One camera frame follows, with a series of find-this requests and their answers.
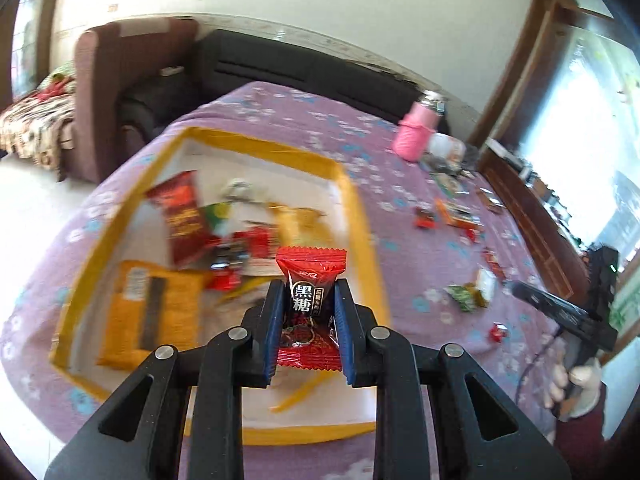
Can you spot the brown snack packet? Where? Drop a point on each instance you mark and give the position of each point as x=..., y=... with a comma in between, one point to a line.
x=490, y=200

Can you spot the green-edged clear cracker packet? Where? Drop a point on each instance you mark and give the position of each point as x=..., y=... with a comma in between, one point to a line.
x=450, y=182

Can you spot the maroon armchair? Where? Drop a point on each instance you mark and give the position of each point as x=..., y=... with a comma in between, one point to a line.
x=125, y=90

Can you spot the yellow cardboard box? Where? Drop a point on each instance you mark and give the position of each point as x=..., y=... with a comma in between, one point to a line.
x=360, y=240

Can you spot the wooden door with glass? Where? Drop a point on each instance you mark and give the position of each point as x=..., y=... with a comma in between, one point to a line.
x=30, y=35

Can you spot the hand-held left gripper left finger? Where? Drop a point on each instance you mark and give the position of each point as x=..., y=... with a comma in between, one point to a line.
x=272, y=330

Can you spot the dark red snack packet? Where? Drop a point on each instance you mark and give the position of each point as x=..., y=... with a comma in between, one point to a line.
x=182, y=215

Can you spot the green and gold small packet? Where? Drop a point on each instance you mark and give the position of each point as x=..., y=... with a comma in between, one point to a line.
x=220, y=217

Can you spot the red foil candy packet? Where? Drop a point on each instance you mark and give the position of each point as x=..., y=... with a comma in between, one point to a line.
x=426, y=218

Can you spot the black sofa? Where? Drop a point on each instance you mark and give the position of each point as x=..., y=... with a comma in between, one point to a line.
x=280, y=67

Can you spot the orange-edged clear cracker packet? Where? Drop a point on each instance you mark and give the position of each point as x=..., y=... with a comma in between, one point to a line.
x=457, y=212

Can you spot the green candy packet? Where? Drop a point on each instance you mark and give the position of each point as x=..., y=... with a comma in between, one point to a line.
x=462, y=299

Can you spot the black and silver candy packet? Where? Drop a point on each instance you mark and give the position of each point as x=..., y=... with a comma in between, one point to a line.
x=230, y=256

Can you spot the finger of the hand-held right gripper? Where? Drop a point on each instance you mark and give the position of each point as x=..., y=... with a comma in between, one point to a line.
x=545, y=301

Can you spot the dark plastic bag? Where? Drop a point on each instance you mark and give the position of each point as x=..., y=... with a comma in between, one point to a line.
x=434, y=163

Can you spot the floral blanket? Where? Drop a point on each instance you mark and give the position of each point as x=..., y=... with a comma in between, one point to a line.
x=35, y=120

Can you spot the orange cracker packet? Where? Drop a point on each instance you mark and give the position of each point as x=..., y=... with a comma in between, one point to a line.
x=175, y=310

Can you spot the pink thermos with knitted sleeve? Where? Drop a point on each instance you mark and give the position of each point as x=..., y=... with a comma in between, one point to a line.
x=412, y=135

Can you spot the person's right forearm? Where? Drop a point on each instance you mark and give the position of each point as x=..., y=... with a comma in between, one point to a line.
x=582, y=440

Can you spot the person's right hand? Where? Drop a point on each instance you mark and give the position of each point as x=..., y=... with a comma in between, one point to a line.
x=587, y=375

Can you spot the red and black candy packet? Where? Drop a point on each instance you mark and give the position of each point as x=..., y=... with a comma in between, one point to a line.
x=310, y=300

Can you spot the black phone stand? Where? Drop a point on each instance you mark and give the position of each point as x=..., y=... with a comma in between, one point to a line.
x=471, y=156

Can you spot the yellow sandwich cracker packet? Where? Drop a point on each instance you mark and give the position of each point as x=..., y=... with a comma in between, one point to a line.
x=297, y=232

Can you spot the wooden door frame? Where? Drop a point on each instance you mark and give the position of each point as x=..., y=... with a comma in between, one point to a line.
x=520, y=70

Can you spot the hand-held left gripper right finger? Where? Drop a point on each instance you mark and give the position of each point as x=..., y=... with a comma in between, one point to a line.
x=345, y=332

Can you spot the small red candy packet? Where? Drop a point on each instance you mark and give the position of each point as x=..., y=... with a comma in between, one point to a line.
x=498, y=333

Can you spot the pale snack packet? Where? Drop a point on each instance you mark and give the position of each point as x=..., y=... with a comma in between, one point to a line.
x=485, y=285

